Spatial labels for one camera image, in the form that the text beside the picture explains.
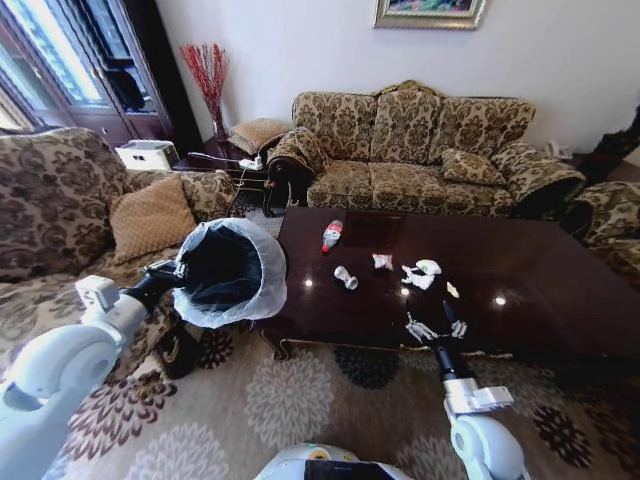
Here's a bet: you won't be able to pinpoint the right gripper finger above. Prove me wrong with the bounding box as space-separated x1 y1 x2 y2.
441 299 470 343
403 298 438 347

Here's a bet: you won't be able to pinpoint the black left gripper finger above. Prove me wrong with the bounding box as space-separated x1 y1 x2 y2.
143 258 189 281

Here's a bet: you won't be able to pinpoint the trash bin with white bag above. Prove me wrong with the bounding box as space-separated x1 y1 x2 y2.
172 217 288 330

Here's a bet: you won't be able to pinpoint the large crumpled white paper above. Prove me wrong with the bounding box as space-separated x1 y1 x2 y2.
400 258 443 292

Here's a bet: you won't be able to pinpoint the tan quilted cushion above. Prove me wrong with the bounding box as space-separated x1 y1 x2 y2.
108 174 197 265

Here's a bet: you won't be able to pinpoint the dark glossy coffee table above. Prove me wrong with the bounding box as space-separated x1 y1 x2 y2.
254 206 640 360

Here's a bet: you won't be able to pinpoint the dark wooden side table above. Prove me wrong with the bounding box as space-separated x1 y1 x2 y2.
172 135 274 211

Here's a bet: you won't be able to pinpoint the white box appliance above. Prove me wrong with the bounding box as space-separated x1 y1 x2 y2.
114 139 179 172

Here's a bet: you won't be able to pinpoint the floral armchair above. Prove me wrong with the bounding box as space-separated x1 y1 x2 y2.
0 125 241 381

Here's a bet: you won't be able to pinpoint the plastic bottle with red label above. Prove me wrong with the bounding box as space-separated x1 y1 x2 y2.
319 218 346 257

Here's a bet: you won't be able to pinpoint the floral sofa cushion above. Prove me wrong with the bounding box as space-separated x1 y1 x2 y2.
439 148 508 187

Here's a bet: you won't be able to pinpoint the white robot front shell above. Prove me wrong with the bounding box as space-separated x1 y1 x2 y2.
253 441 414 480

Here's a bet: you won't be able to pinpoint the beige floral rug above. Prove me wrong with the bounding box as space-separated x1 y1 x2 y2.
44 319 640 480

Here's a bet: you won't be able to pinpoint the gold cushion with dark trim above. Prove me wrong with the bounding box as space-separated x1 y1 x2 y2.
228 118 292 153

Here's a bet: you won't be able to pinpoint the floral three-seat sofa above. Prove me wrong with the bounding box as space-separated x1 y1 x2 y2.
265 78 588 220

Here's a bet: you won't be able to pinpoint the red branches in vase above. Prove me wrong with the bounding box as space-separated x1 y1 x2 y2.
179 42 231 141

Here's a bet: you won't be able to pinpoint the dark wooden glass cabinet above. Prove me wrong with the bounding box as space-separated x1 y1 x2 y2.
0 0 201 156

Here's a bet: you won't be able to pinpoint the dark carved wooden furniture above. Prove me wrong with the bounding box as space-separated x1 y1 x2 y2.
582 127 640 187

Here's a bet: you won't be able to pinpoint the framed picture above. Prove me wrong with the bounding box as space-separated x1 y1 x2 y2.
372 0 488 31

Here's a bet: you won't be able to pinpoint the floral sofa with dark frame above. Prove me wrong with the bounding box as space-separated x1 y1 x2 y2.
564 180 640 281

